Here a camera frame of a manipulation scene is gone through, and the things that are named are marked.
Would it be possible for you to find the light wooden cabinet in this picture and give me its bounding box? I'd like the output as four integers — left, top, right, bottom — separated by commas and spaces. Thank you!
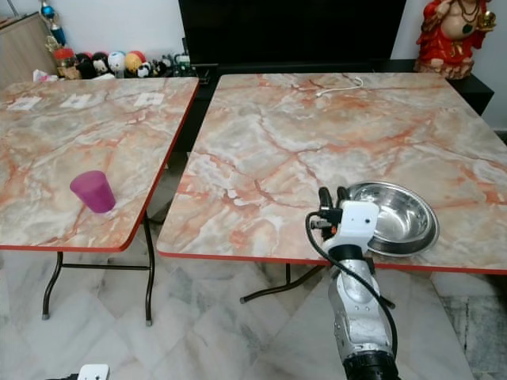
0, 11, 59, 89

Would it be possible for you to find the orange round toy figure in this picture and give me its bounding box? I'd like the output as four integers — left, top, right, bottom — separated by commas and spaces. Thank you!
125, 50, 147, 75

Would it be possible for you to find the stainless steel bowl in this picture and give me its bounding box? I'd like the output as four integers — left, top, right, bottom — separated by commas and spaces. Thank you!
345, 181, 440, 257

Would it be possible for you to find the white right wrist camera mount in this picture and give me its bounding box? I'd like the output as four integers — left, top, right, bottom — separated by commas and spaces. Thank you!
331, 199, 380, 253

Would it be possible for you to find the black metal table leg frame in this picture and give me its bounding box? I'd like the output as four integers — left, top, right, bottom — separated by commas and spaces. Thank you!
239, 263, 332, 305
43, 207, 172, 327

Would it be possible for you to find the black television screen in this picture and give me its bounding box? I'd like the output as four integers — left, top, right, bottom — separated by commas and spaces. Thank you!
178, 0, 408, 67

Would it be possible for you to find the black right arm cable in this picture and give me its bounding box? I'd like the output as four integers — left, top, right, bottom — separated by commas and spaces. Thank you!
305, 211, 400, 357

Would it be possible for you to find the white cable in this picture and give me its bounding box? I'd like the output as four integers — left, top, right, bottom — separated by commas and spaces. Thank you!
314, 74, 364, 98

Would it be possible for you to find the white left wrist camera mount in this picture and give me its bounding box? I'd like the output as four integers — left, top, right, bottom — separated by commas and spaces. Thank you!
48, 364, 111, 380

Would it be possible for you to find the black round toy figure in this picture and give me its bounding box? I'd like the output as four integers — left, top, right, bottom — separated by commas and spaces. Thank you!
74, 53, 94, 80

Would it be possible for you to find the white round toy figure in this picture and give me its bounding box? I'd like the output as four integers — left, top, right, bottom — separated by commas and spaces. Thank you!
108, 51, 128, 77

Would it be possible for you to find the white paper label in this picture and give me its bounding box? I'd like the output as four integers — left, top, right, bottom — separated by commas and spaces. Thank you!
132, 92, 166, 108

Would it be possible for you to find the pink white tissue pack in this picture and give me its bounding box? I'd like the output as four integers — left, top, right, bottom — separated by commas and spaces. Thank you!
33, 69, 59, 84

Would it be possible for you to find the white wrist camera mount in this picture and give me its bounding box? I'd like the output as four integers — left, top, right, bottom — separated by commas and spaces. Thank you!
48, 364, 111, 380
331, 199, 380, 253

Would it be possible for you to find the blue hanging ornament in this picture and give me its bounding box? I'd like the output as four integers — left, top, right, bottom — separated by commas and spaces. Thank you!
39, 0, 67, 47

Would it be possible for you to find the purple plastic cup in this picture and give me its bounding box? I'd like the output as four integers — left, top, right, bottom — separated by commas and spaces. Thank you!
70, 169, 117, 215

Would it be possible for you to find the red capped jar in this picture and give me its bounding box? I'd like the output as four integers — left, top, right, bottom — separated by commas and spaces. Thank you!
53, 47, 77, 81

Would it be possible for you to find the red laughing buddha statue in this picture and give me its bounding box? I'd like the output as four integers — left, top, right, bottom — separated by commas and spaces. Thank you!
414, 0, 499, 81

